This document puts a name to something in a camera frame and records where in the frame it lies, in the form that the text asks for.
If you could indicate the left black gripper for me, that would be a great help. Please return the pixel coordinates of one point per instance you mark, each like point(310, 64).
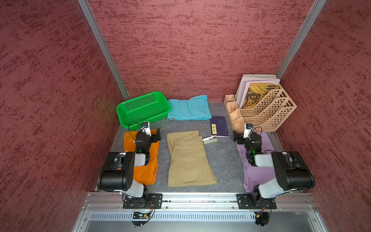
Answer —
point(153, 136)

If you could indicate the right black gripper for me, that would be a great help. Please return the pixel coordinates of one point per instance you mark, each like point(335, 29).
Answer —
point(240, 137)

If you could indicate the green plastic basket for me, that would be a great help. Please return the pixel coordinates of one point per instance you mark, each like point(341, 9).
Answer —
point(150, 107)

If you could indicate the khaki long pants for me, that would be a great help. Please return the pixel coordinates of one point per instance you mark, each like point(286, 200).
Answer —
point(189, 164)

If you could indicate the teal pants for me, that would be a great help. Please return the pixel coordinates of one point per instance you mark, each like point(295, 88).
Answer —
point(196, 108)

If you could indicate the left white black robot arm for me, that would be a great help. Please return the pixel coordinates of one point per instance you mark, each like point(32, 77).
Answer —
point(117, 173)

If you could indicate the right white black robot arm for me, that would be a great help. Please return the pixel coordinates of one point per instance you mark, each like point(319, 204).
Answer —
point(291, 171)

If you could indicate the folded purple pants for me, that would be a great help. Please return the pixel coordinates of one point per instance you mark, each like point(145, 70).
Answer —
point(253, 175)

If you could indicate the beige plastic file organizer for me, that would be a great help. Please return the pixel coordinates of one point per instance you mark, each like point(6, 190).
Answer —
point(269, 113)

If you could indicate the dark purple notebook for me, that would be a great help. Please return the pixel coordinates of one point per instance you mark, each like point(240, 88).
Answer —
point(218, 126)

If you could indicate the white stapler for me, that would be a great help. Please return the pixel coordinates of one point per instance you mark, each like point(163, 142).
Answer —
point(210, 140)

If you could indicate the yellow patterned magazine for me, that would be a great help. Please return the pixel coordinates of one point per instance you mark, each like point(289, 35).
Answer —
point(256, 92)

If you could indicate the pale pink folder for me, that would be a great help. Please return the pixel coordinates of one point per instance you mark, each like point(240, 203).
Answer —
point(249, 79)

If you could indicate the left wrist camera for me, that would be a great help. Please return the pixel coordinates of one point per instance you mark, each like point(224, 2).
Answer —
point(145, 127)

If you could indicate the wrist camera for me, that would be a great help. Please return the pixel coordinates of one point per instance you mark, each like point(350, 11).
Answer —
point(247, 130)
point(145, 127)

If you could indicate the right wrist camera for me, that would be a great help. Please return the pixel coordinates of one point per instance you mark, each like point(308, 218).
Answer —
point(247, 130)

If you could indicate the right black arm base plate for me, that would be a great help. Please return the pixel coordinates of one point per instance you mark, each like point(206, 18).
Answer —
point(254, 202)

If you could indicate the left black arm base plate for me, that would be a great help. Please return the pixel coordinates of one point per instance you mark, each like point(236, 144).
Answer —
point(148, 201)

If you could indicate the aluminium front rail frame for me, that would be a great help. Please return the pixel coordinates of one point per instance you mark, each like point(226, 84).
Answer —
point(198, 207)

